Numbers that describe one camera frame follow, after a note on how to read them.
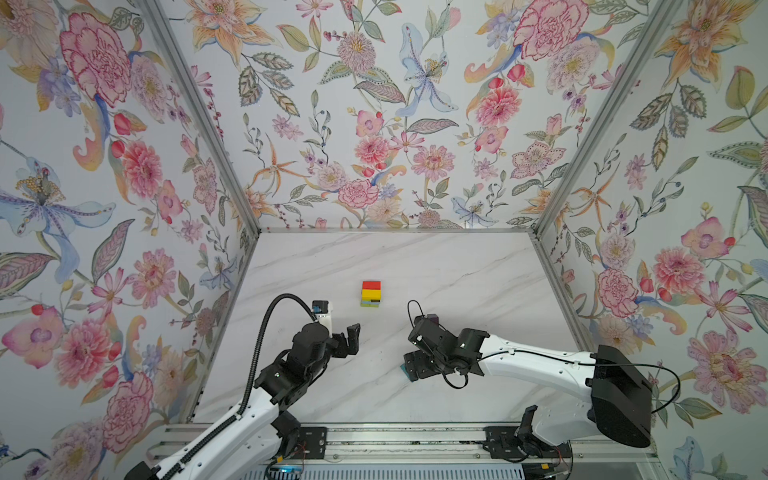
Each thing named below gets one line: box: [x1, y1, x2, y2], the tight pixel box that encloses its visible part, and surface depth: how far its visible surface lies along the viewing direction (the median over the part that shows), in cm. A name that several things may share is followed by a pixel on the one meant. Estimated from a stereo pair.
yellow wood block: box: [361, 289, 383, 301], surface depth 100 cm
